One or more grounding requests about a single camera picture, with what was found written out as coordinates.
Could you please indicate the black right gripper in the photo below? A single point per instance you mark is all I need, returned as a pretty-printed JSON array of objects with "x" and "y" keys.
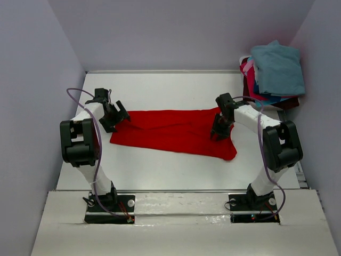
[{"x": 223, "y": 134}]

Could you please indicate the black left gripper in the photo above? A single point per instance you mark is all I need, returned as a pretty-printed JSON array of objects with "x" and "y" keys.
[{"x": 108, "y": 125}]

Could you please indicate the red t shirt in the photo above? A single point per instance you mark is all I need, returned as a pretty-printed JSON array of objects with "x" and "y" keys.
[{"x": 180, "y": 131}]

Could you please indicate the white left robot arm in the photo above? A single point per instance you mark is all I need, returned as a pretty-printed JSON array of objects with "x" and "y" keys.
[{"x": 81, "y": 143}]

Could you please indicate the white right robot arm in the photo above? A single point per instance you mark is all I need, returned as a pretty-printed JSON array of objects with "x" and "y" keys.
[{"x": 278, "y": 141}]

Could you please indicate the bright blue t shirt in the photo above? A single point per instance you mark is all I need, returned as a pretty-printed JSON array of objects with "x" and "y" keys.
[{"x": 267, "y": 98}]

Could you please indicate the pink t shirt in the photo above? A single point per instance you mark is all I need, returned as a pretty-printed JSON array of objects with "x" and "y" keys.
[{"x": 248, "y": 78}]

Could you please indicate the dark maroon t shirt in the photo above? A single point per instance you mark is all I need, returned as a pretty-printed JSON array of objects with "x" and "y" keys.
[{"x": 287, "y": 103}]

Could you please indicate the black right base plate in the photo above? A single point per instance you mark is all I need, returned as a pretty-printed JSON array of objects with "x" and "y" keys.
[{"x": 244, "y": 211}]

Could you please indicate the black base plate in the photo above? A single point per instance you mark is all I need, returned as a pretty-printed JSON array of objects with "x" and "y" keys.
[
  {"x": 121, "y": 213},
  {"x": 244, "y": 211}
]

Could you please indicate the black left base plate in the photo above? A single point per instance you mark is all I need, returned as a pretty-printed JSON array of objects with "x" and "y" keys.
[{"x": 121, "y": 213}]

